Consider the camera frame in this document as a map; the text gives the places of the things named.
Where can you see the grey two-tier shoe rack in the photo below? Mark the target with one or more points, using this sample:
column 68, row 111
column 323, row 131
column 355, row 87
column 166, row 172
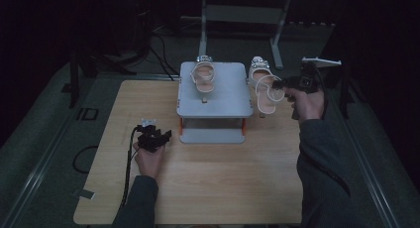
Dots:
column 214, row 107

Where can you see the beige jewelled slingback shoe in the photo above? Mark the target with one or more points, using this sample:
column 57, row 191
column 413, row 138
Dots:
column 204, row 86
column 264, row 104

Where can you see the dark equipment rack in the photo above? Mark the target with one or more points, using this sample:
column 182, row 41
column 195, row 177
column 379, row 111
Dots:
column 142, row 16

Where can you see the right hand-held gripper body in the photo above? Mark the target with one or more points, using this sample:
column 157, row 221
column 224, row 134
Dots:
column 305, row 81

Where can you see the person's left hand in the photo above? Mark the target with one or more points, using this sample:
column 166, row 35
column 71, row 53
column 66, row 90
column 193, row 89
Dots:
column 150, row 163

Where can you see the metal floor rail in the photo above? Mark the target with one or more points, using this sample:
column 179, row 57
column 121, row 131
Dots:
column 36, row 178
column 379, row 201

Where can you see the black stand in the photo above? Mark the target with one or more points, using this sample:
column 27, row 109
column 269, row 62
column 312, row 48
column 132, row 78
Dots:
column 345, row 95
column 74, row 82

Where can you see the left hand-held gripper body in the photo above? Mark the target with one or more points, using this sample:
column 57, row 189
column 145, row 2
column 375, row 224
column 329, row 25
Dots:
column 150, row 140

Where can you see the person's right hand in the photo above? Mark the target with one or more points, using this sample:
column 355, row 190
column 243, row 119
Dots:
column 308, row 105

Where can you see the white metal stand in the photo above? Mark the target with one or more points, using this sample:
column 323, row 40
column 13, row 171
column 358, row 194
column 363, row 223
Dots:
column 203, row 39

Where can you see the grey tape piece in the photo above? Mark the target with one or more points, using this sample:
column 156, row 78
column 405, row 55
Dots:
column 87, row 195

